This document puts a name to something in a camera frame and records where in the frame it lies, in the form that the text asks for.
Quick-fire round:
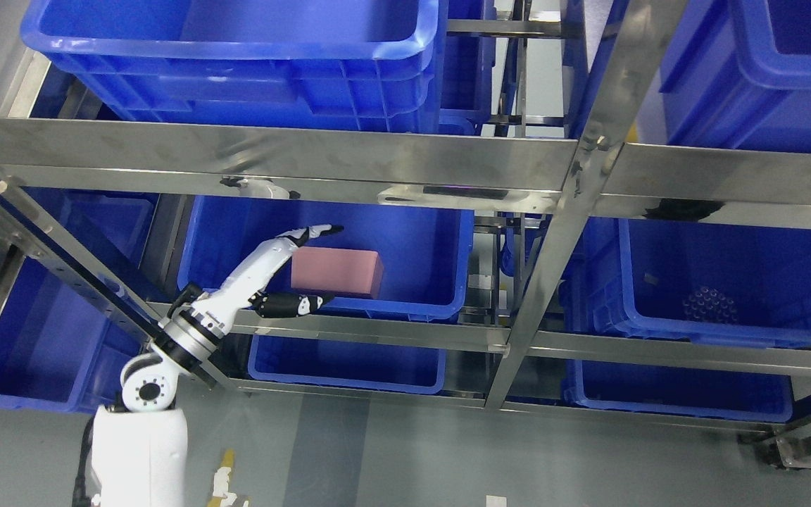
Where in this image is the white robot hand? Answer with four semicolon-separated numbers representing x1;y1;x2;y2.
193;224;345;334

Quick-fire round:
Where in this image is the pink plastic storage box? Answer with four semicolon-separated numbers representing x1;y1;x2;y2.
290;246;385;299

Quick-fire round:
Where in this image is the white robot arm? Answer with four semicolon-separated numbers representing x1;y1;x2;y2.
72;224;342;506

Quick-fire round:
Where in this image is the blue target shelf bin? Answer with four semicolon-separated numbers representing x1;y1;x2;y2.
176;196;475;322

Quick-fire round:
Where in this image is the stainless steel shelf rack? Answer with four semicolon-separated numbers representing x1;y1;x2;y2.
0;1;811;468

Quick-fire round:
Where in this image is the blue bin bottom centre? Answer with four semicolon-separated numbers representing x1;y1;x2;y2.
247;336;447;395

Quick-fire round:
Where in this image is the blue bin top left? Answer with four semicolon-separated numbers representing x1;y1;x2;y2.
20;1;448;134

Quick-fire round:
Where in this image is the blue bin left side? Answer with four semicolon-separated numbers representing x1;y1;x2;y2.
0;189;158;413

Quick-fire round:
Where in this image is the blue bin bottom right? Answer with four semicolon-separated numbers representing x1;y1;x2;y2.
561;360;793;423

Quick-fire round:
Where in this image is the blue bin right middle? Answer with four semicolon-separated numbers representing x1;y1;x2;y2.
559;218;811;349

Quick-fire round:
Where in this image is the blue bin top right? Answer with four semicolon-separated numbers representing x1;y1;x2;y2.
658;1;811;154

